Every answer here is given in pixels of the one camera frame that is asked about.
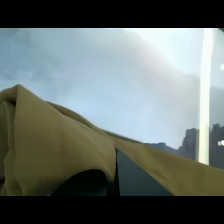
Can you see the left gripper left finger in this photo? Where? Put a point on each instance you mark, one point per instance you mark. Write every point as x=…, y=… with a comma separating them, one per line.
x=85, y=183

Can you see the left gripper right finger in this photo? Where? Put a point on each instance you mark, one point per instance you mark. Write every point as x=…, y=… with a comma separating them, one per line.
x=140, y=178

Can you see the khaki garment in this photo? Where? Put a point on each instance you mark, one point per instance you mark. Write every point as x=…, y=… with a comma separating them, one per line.
x=50, y=140

